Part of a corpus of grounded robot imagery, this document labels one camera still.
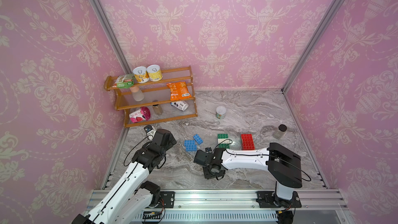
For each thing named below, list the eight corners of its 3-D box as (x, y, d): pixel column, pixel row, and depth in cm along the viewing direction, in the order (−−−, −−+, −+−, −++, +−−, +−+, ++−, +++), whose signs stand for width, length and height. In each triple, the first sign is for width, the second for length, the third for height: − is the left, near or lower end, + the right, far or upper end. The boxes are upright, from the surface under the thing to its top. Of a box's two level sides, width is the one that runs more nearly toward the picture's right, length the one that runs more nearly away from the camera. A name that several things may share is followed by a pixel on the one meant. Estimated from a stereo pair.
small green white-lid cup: (216, 119, 106) (216, 113, 100) (215, 112, 110) (216, 106, 104) (225, 119, 106) (226, 113, 100) (224, 112, 110) (225, 106, 104)
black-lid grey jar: (274, 139, 97) (280, 131, 89) (271, 132, 100) (278, 124, 92) (281, 139, 97) (288, 131, 89) (278, 132, 100) (285, 124, 92)
